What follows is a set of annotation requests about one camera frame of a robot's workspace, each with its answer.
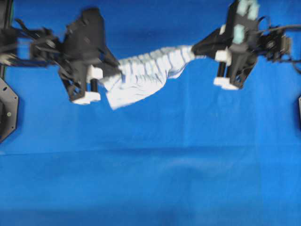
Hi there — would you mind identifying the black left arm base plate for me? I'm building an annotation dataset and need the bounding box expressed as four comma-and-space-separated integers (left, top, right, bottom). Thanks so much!
0, 78, 19, 143

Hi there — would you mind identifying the black frame post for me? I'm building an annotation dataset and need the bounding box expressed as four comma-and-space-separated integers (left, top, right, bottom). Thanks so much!
0, 0, 13, 29

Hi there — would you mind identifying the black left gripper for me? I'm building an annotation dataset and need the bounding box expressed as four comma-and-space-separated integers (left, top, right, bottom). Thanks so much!
59, 7, 121, 105

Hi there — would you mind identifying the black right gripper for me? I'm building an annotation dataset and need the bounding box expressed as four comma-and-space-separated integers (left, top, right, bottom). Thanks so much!
192, 0, 260, 90

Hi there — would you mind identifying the white blue striped towel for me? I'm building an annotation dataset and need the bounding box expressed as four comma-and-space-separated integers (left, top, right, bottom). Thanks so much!
99, 45, 196, 110

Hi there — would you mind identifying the blue table cloth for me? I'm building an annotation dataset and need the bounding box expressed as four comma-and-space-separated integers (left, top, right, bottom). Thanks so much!
0, 0, 301, 226

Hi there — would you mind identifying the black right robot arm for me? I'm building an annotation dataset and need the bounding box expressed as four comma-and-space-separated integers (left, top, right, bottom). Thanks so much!
191, 0, 301, 90

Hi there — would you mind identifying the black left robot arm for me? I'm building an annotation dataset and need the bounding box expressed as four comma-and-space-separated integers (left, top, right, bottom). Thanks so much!
0, 7, 120, 105

